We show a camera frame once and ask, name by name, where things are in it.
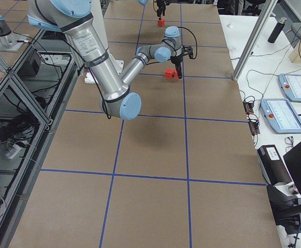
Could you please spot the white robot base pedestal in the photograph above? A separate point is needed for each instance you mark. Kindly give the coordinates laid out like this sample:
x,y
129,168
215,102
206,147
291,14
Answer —
x,y
98,24

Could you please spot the teach pendant farther blue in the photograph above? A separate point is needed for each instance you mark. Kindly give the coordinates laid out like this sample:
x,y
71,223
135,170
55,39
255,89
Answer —
x,y
291,86

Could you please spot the teach pendant nearer blue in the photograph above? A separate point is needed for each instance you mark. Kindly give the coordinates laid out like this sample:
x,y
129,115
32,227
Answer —
x,y
281,116

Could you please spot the black water bottle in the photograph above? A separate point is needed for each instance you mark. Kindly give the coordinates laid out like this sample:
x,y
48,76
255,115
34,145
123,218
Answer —
x,y
277,30

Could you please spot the black box with label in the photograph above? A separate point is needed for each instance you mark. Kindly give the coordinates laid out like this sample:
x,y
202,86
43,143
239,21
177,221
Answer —
x,y
272,166

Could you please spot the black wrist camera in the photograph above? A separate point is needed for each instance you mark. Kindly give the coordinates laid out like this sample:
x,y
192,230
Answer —
x,y
188,51

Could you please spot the eyeglasses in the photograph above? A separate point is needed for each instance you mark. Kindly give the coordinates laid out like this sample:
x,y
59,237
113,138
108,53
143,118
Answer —
x,y
289,141

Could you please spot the aluminium frame post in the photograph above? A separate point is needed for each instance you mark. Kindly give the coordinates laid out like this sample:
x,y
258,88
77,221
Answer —
x,y
258,27

